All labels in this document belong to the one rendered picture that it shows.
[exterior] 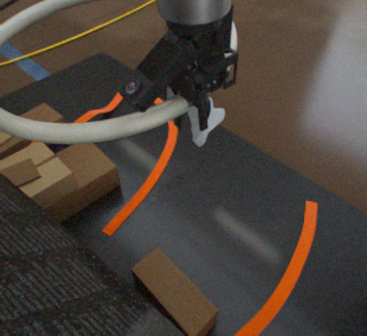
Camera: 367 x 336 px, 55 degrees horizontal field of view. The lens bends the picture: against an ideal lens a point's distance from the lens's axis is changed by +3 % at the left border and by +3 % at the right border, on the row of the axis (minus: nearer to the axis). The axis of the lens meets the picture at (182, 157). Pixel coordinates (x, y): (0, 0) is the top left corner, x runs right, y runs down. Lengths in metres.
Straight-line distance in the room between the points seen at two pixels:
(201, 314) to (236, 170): 0.72
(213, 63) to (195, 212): 1.08
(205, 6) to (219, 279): 1.10
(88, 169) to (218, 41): 1.12
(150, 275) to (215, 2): 0.98
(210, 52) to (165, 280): 0.89
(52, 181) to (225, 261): 0.72
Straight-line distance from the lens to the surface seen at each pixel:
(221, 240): 1.44
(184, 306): 1.21
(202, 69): 0.48
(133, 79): 0.47
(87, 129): 0.51
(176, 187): 1.58
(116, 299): 0.68
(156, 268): 1.26
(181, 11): 0.43
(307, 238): 1.52
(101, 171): 1.51
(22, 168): 1.46
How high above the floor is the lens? 1.28
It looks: 48 degrees down
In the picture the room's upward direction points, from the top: straight up
